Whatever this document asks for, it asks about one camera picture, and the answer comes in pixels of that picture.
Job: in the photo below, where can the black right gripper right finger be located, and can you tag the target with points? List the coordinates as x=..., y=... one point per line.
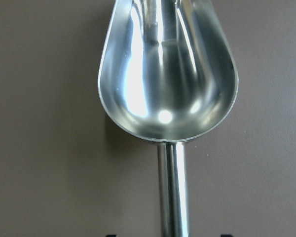
x=227, y=234

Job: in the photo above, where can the metal ice scoop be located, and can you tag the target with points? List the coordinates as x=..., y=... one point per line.
x=167, y=75

